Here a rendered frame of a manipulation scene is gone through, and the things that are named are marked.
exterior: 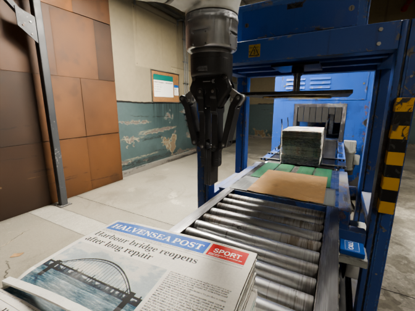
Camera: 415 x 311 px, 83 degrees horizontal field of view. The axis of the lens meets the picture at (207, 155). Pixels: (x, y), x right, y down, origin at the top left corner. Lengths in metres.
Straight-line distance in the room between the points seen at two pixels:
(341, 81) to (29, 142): 3.81
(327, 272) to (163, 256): 0.52
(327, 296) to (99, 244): 0.53
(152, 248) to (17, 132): 3.05
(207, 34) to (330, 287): 0.65
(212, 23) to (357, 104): 3.13
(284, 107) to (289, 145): 1.65
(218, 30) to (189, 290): 0.37
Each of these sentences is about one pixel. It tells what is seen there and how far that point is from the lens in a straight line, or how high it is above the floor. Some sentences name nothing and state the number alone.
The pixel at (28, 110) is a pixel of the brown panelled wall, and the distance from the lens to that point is 3.40.
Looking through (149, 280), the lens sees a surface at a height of 1.03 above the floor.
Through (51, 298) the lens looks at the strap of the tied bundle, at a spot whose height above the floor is 1.04.
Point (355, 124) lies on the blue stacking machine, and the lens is 3.47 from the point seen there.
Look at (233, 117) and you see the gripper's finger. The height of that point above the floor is 1.23.
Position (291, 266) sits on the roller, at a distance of 0.79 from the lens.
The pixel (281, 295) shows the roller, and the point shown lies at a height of 0.79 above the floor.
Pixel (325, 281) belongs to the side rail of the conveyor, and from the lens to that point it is 0.76.
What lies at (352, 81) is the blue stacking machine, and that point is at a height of 1.53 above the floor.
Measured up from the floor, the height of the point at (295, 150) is 0.90.
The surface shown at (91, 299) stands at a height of 1.03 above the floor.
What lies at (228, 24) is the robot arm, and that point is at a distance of 0.42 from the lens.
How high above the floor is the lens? 1.25
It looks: 12 degrees down
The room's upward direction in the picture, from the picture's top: straight up
